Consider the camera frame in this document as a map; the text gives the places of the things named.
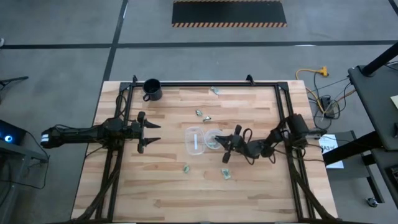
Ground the black power strip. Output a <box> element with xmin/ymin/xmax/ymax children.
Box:
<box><xmin>320</xmin><ymin>95</ymin><xmax>336</xmax><ymax>119</ymax></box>

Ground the black computer with blue light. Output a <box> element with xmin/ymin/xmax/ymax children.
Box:
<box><xmin>0</xmin><ymin>119</ymin><xmax>27</xmax><ymax>146</ymax></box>

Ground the clear round plastic container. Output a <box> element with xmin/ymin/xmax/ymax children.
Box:
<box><xmin>203</xmin><ymin>128</ymin><xmax>226</xmax><ymax>151</ymax></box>

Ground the black mug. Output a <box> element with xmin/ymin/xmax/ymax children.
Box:
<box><xmin>142</xmin><ymin>78</ymin><xmax>164</xmax><ymax>102</ymax></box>

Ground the black pole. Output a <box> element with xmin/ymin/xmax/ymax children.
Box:
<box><xmin>360</xmin><ymin>42</ymin><xmax>398</xmax><ymax>77</ymax></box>

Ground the black aluminium table frame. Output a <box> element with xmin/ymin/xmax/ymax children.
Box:
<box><xmin>70</xmin><ymin>73</ymin><xmax>341</xmax><ymax>224</ymax></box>

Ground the white paper sheet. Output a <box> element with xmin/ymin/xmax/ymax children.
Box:
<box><xmin>318</xmin><ymin>133</ymin><xmax>345</xmax><ymax>170</ymax></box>

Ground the grey equipment stand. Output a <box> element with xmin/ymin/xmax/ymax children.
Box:
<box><xmin>0</xmin><ymin>141</ymin><xmax>50</xmax><ymax>224</ymax></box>

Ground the black side table base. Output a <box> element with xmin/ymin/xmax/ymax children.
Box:
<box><xmin>323</xmin><ymin>130</ymin><xmax>398</xmax><ymax>218</ymax></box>

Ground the yellow extension cord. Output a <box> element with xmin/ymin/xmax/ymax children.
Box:
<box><xmin>295</xmin><ymin>66</ymin><xmax>330</xmax><ymax>114</ymax></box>

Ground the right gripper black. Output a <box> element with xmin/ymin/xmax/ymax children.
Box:
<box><xmin>214</xmin><ymin>124</ymin><xmax>247</xmax><ymax>164</ymax></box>

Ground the clear rectangular plastic container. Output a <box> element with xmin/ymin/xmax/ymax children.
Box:
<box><xmin>184</xmin><ymin>126</ymin><xmax>206</xmax><ymax>156</ymax></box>

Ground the black tripod leg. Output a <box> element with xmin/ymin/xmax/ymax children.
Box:
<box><xmin>0</xmin><ymin>75</ymin><xmax>30</xmax><ymax>88</ymax></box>

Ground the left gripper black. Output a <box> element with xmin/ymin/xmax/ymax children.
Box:
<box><xmin>129</xmin><ymin>111</ymin><xmax>162</xmax><ymax>154</ymax></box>

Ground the black side table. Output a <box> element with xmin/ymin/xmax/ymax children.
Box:
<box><xmin>347</xmin><ymin>63</ymin><xmax>398</xmax><ymax>152</ymax></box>

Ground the black hazard-striped floor mat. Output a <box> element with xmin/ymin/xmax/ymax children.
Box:
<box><xmin>172</xmin><ymin>0</ymin><xmax>288</xmax><ymax>28</ymax></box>

